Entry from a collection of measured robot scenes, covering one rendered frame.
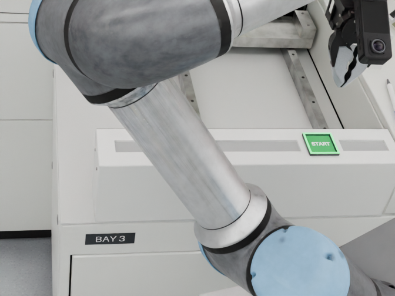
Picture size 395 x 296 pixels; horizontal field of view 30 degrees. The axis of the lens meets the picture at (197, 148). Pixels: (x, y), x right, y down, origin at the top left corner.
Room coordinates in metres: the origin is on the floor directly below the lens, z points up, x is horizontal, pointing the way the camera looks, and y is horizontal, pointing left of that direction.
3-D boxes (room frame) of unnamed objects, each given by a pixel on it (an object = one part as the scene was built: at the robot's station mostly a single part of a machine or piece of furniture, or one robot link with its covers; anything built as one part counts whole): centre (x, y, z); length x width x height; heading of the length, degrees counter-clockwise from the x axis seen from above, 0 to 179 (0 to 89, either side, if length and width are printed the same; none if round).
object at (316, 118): (1.34, -0.22, 0.84); 0.50 x 0.02 x 0.03; 16
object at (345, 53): (1.04, -0.20, 1.14); 0.06 x 0.03 x 0.09; 17
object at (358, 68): (1.05, -0.23, 1.14); 0.06 x 0.03 x 0.09; 17
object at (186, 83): (1.26, 0.04, 0.84); 0.50 x 0.02 x 0.03; 16
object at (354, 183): (0.99, -0.10, 0.89); 0.55 x 0.09 x 0.14; 106
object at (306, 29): (1.54, -0.19, 0.89); 0.08 x 0.03 x 0.03; 16
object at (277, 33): (1.49, -0.04, 0.87); 0.36 x 0.08 x 0.03; 106
